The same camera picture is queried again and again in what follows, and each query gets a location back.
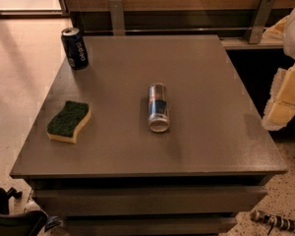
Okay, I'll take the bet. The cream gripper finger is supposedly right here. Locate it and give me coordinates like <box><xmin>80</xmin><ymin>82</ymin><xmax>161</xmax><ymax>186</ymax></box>
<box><xmin>263</xmin><ymin>17</ymin><xmax>288</xmax><ymax>40</ymax></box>
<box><xmin>262</xmin><ymin>63</ymin><xmax>295</xmax><ymax>131</ymax></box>

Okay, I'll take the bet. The silver blue redbull can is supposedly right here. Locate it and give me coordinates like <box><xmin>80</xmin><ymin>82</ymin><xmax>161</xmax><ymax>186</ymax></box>
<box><xmin>147</xmin><ymin>83</ymin><xmax>170</xmax><ymax>133</ymax></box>

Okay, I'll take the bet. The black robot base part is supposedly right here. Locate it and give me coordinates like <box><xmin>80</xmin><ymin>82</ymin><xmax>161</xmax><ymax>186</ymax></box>
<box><xmin>0</xmin><ymin>184</ymin><xmax>62</xmax><ymax>236</ymax></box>

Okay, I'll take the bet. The dark blue pepsi can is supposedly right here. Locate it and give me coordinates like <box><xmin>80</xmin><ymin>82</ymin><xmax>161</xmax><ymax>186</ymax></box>
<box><xmin>61</xmin><ymin>28</ymin><xmax>89</xmax><ymax>70</ymax></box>

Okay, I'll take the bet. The grey drawer cabinet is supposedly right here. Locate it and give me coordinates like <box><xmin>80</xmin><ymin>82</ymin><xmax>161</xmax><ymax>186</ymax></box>
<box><xmin>11</xmin><ymin>35</ymin><xmax>286</xmax><ymax>236</ymax></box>

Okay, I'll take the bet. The upper grey drawer front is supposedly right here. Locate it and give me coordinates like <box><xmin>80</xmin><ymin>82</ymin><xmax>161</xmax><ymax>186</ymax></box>
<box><xmin>33</xmin><ymin>186</ymin><xmax>266</xmax><ymax>216</ymax></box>

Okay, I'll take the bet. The green yellow sponge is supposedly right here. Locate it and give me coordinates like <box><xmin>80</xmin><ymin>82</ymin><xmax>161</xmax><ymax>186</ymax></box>
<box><xmin>46</xmin><ymin>100</ymin><xmax>91</xmax><ymax>144</ymax></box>

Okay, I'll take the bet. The right metal bracket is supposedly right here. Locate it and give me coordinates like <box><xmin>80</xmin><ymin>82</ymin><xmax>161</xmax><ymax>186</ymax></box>
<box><xmin>245</xmin><ymin>0</ymin><xmax>275</xmax><ymax>44</ymax></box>

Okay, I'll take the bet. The metal bracket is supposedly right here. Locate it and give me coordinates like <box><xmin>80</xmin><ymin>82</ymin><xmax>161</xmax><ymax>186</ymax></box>
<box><xmin>245</xmin><ymin>0</ymin><xmax>275</xmax><ymax>44</ymax></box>
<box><xmin>109</xmin><ymin>0</ymin><xmax>126</xmax><ymax>35</ymax></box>

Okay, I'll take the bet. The black white striped handle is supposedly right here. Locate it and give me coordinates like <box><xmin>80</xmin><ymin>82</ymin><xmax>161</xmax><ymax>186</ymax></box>
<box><xmin>250</xmin><ymin>209</ymin><xmax>295</xmax><ymax>233</ymax></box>

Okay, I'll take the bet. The left metal bracket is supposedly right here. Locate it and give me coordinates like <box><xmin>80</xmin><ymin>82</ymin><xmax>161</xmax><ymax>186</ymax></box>
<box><xmin>109</xmin><ymin>0</ymin><xmax>126</xmax><ymax>35</ymax></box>

